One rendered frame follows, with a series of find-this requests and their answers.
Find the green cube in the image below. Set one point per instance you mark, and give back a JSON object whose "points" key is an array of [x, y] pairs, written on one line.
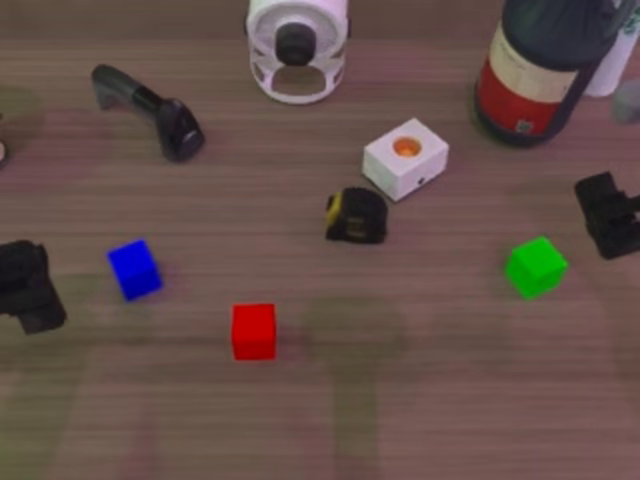
{"points": [[535, 268]]}

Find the blue cube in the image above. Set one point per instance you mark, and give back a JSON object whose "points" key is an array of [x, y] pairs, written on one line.
{"points": [[134, 269]]}

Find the red cube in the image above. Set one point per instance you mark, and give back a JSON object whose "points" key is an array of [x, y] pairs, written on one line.
{"points": [[253, 331]]}

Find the grey round object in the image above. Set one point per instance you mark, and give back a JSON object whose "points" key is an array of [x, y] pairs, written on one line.
{"points": [[627, 102]]}

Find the white cup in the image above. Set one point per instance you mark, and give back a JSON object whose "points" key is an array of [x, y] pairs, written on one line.
{"points": [[611, 62]]}

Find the dark wine bottle red label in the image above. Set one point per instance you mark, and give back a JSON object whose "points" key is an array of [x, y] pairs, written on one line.
{"points": [[536, 70]]}

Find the white box with orange hole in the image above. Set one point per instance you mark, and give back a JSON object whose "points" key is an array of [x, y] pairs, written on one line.
{"points": [[405, 158]]}

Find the black barcode scanner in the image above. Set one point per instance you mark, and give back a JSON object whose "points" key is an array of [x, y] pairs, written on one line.
{"points": [[165, 117]]}

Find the black yellow tape measure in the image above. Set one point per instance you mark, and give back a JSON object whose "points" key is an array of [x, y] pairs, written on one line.
{"points": [[356, 216]]}

